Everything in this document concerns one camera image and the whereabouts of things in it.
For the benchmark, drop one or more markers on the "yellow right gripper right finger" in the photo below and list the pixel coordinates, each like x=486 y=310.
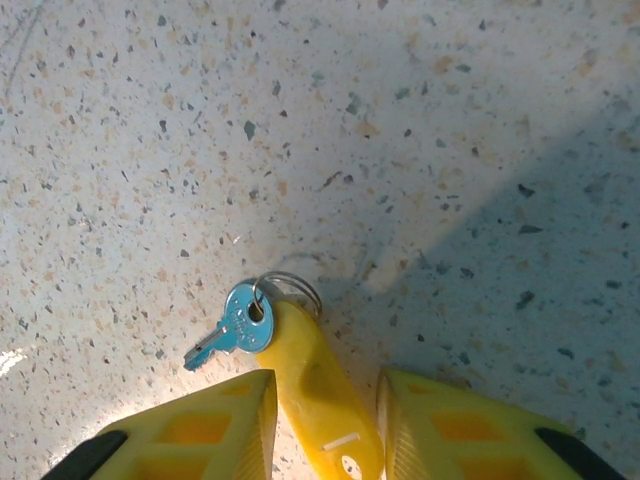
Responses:
x=400 y=415

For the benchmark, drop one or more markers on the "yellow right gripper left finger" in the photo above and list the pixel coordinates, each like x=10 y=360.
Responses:
x=250 y=400

